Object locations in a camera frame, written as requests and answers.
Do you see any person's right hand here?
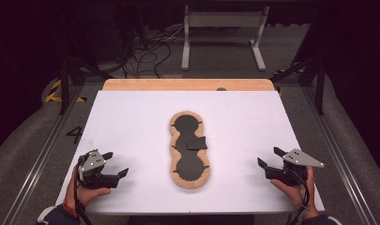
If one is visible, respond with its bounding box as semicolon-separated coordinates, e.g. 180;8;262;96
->
269;165;320;219

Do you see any person's left hand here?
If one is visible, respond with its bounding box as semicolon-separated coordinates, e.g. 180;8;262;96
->
64;165;112;209

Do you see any black tripod stand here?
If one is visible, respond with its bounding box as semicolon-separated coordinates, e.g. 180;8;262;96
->
57;55;114;115
271;57;327;115

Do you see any white metal stand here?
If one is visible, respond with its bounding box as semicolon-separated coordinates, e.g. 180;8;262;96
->
181;5;270;72

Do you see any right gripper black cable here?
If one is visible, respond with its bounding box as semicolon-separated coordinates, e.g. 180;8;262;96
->
289;170;312;225

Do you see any yellow black floor tape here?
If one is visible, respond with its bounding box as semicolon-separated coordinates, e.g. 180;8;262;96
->
45;79;87;103
273;64;304;76

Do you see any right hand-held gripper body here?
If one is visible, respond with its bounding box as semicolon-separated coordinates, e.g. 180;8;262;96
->
266;148;325;187

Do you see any aluminium floor rail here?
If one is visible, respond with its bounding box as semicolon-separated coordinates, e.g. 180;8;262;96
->
299;85;379;225
1;83;85;225

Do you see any black square pad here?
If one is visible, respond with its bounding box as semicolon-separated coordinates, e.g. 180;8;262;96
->
186;136;208;151

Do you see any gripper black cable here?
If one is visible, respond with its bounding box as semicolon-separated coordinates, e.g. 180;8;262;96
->
73;165;93;225
289;170;312;225

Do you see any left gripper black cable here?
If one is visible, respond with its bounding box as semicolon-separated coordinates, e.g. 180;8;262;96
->
73;165;93;225

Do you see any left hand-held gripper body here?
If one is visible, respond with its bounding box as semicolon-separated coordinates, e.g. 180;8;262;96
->
77;149;120;190

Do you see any cork tray with black recess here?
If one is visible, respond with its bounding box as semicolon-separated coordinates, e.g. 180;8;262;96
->
168;111;211;190

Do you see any bundle of floor cables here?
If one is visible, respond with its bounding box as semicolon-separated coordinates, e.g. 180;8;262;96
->
121;27;186;79

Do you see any red bracelet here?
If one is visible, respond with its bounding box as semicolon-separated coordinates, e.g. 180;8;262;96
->
60;202;79;218

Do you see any wooden table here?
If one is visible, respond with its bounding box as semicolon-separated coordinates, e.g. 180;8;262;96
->
102;78;276;92

